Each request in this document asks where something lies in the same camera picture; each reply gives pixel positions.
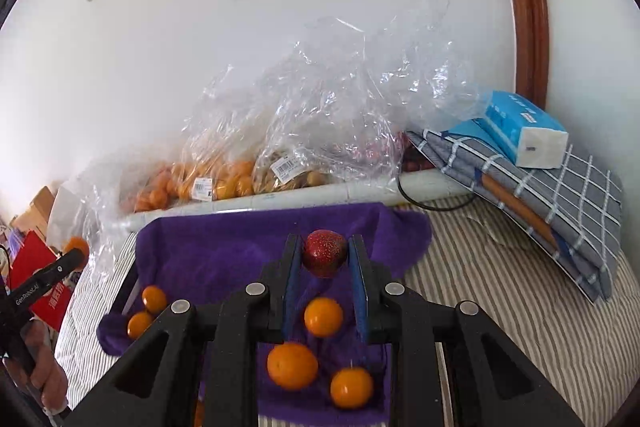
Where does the small orange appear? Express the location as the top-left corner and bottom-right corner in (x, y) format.
(141, 285), (168, 317)
(63, 236), (89, 259)
(304, 297), (344, 338)

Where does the large orange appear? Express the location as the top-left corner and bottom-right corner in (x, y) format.
(194, 400), (204, 427)
(267, 343), (319, 391)

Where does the red strawberry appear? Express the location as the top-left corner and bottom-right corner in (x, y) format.
(302, 230), (348, 279)

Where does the person's left hand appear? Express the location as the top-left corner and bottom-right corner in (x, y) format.
(3, 319), (68, 414)

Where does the red paper shopping bag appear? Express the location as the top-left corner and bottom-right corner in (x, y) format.
(9, 232), (72, 332)

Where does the white plastic bag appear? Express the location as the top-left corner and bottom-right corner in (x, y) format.
(46, 185), (100, 251)

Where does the black tray under towel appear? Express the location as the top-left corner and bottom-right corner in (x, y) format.
(118, 263), (141, 315)

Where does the striped grey bed quilt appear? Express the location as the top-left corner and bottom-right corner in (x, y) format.
(55, 200), (639, 426)

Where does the purple towel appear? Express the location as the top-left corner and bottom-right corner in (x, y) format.
(96, 201), (433, 427)

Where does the grey checked folded cloth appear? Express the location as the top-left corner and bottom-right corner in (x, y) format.
(407, 131), (623, 303)

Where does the white long power strip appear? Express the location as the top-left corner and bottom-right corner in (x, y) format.
(118, 170), (469, 233)

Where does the clear bag of oranges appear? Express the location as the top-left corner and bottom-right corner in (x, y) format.
(118, 65), (286, 215)

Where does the blue white tissue pack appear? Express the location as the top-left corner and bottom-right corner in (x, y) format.
(447, 91), (568, 169)

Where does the clear crumpled plastic bag right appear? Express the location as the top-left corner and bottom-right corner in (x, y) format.
(253, 0), (490, 194)

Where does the black cable loop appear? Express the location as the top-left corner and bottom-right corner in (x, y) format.
(397, 173), (482, 212)

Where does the brown wooden door frame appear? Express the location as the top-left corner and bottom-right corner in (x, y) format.
(512, 0), (550, 108)

